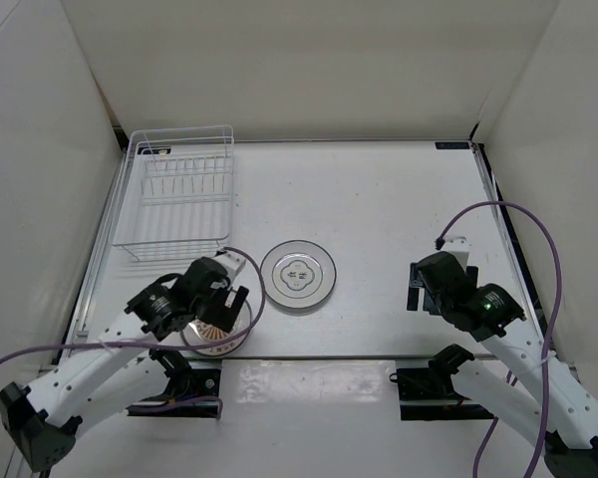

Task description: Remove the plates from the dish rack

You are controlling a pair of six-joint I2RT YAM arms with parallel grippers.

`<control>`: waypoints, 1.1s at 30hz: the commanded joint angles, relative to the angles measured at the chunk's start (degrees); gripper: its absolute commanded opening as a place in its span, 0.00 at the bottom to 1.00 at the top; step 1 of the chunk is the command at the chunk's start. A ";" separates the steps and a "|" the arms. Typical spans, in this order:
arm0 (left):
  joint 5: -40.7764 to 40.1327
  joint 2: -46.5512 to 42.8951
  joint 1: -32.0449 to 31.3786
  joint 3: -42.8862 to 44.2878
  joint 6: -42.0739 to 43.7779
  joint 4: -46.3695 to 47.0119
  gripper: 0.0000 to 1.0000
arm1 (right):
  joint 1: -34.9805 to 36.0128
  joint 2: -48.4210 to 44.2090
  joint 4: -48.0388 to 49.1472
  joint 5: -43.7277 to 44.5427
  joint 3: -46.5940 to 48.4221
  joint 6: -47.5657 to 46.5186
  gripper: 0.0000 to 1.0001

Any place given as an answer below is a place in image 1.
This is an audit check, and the white plate orange pattern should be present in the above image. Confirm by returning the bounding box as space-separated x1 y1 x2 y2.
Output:
180 301 253 359

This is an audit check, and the white plate green rim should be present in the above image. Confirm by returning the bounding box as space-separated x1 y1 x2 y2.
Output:
260 240 338 312

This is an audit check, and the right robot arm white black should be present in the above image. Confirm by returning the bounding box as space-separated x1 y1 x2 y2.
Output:
410 251 598 477

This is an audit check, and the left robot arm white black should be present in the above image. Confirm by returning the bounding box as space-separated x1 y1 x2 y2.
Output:
0 251 248 473

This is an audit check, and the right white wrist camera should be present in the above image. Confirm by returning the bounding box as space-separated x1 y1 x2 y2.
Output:
436 235 471 270

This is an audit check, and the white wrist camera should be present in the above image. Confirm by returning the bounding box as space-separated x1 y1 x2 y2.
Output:
436 235 471 270
211 249 245 283

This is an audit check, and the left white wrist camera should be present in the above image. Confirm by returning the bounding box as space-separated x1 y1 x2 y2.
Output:
211 249 245 283

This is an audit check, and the white wire dish rack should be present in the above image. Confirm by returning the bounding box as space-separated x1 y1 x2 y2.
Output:
109 124 235 262

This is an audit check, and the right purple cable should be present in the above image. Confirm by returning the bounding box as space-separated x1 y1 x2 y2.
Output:
434 201 563 478

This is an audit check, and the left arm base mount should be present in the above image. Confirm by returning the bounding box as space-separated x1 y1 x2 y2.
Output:
127 351 223 420

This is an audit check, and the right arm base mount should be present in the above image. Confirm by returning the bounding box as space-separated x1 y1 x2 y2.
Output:
389 345 493 421

